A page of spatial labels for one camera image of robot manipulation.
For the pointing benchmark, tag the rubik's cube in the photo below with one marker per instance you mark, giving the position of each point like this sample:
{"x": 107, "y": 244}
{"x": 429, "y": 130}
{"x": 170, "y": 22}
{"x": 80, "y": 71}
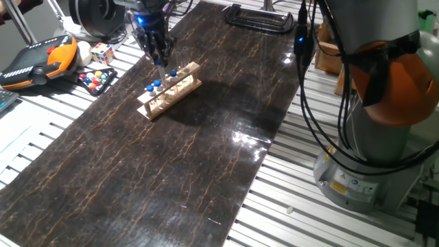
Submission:
{"x": 102, "y": 53}

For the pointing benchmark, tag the orange and black teach pendant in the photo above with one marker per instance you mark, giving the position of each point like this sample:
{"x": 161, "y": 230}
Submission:
{"x": 37, "y": 65}

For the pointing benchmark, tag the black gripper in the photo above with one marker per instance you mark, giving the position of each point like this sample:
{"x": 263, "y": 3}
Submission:
{"x": 151, "y": 31}

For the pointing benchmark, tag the wooden block stack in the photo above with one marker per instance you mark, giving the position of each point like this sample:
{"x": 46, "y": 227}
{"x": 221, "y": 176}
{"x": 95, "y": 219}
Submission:
{"x": 329, "y": 55}

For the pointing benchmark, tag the wooden test tube rack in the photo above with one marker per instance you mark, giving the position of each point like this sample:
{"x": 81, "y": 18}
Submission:
{"x": 164, "y": 101}

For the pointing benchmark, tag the black keyboard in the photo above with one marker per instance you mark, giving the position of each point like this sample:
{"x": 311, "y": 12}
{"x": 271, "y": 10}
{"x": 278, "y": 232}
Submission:
{"x": 7, "y": 99}

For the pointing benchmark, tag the black round spool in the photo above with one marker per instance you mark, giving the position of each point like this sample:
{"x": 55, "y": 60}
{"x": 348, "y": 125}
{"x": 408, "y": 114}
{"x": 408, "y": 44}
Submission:
{"x": 96, "y": 17}

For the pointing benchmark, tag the dark marble pattern mat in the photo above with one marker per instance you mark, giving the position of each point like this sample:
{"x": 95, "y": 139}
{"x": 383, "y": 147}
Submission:
{"x": 154, "y": 164}

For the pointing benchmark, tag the open glass test tube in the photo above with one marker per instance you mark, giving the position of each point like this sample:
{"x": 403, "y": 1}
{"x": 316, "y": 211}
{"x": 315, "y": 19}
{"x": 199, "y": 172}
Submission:
{"x": 178, "y": 63}
{"x": 186, "y": 56}

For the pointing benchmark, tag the black triangle tray with balls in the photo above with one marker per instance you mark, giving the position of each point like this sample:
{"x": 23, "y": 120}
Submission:
{"x": 96, "y": 80}

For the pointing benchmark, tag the small white plastic piece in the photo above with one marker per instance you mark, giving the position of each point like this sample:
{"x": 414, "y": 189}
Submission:
{"x": 289, "y": 209}

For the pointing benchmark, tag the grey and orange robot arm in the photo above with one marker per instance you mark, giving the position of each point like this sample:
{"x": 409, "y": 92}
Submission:
{"x": 387, "y": 85}

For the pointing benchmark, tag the aluminium frame post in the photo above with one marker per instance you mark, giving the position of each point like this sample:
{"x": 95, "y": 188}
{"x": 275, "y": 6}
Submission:
{"x": 20, "y": 24}

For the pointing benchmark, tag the white paper sheet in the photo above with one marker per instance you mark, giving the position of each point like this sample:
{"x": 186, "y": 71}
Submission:
{"x": 17, "y": 137}

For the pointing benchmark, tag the person forearm dark sleeve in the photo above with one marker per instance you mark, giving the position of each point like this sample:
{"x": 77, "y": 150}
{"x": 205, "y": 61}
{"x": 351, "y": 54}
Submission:
{"x": 24, "y": 8}

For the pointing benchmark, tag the black power box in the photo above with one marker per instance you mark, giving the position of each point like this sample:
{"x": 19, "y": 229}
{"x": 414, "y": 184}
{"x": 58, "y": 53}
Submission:
{"x": 427, "y": 219}

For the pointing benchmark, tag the white ball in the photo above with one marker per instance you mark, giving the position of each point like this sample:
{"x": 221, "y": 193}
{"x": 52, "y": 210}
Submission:
{"x": 84, "y": 53}

